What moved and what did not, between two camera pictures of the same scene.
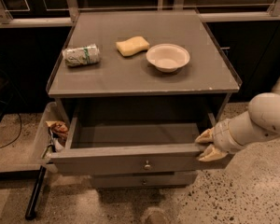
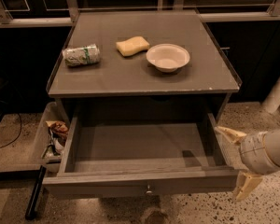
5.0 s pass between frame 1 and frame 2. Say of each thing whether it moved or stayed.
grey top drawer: moved
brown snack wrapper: stayed
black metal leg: stayed
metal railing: stayed
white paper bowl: stayed
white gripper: moved
